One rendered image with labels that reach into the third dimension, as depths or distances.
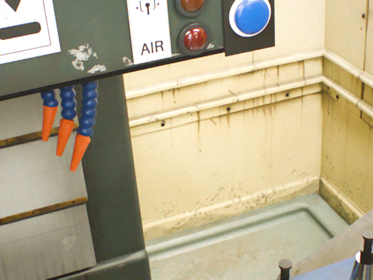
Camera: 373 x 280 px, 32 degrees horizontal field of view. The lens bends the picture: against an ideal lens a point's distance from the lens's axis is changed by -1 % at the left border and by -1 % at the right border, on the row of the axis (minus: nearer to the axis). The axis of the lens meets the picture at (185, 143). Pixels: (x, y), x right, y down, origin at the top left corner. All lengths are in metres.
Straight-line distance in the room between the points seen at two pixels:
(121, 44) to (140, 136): 1.26
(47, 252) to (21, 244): 0.06
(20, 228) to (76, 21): 0.89
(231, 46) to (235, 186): 1.43
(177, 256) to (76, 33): 1.47
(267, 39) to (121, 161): 0.84
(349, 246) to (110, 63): 1.22
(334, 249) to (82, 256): 0.62
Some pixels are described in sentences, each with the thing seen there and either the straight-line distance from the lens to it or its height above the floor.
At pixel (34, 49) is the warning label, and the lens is 0.49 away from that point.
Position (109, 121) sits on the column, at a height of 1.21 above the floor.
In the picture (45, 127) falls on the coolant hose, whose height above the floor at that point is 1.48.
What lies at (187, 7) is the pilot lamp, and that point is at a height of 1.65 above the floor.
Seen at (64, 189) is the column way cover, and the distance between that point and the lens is 1.30.
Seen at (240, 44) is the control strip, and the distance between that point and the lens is 0.54.
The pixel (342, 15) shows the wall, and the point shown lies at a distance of 1.78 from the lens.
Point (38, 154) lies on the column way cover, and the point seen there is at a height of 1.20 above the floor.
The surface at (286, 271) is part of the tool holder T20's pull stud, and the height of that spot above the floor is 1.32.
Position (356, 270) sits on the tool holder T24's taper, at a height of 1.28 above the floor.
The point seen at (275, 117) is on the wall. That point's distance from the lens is 1.90.
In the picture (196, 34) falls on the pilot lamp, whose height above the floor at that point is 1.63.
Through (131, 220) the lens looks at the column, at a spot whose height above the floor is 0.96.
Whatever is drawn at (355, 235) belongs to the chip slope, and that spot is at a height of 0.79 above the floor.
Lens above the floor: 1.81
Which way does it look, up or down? 30 degrees down
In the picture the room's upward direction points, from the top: 5 degrees counter-clockwise
